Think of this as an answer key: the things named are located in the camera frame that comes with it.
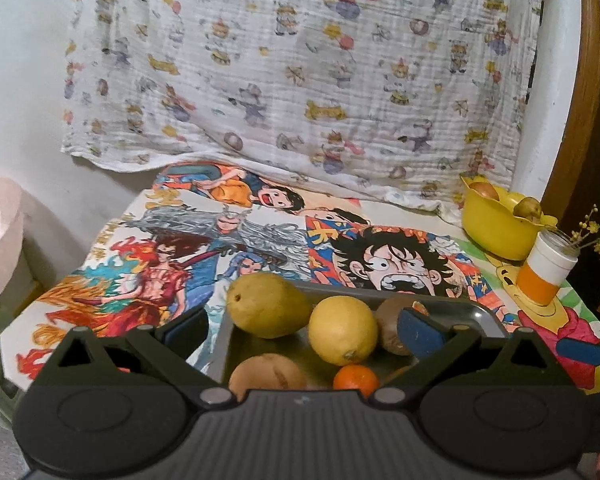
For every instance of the apple in yellow bowl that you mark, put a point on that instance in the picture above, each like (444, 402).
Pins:
(485, 189)

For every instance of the brown wooden headboard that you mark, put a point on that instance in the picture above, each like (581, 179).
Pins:
(574, 185)

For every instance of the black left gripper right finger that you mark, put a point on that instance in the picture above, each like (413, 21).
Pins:
(462, 356)

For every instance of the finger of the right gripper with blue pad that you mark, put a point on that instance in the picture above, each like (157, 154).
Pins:
(580, 351)

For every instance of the winnie pooh drawing mat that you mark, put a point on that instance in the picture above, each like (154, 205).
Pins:
(566, 317)

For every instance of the green-yellow pear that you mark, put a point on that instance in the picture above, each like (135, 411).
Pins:
(267, 306)

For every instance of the white orange jar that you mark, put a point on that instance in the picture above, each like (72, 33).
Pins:
(551, 259)

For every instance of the colourful anime poster mat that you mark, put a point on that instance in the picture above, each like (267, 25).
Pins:
(201, 226)

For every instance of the yellow plastic bowl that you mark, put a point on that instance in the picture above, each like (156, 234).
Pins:
(492, 225)

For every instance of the grey metal tray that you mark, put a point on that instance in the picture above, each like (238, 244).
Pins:
(234, 345)

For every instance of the yellow lemon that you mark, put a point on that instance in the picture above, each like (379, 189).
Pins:
(342, 330)

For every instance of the dried yellow flower sprig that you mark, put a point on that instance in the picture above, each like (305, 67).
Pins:
(587, 234)

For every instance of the striped pepino melon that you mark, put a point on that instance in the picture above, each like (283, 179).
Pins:
(269, 371)

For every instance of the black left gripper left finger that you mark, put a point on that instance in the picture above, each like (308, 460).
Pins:
(145, 355)

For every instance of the pear in yellow bowl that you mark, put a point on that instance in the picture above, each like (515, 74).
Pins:
(528, 208)

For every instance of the white cartoon print cloth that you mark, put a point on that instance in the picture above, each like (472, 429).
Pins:
(399, 100)

